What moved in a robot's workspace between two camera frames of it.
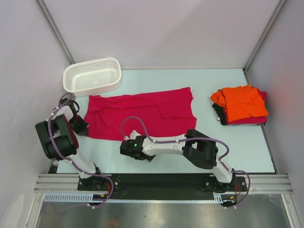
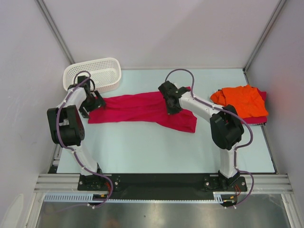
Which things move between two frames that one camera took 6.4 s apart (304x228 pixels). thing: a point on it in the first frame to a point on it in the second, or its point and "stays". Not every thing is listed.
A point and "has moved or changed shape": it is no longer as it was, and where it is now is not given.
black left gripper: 82,130 to 99,103
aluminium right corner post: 280,4 stays
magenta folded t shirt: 256,120 stays
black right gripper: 150,158 to 170,110
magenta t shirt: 117,117 has moved or changed shape
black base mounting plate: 133,186 stays
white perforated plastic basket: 93,77 stays
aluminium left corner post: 47,16 stays
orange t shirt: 241,102 stays
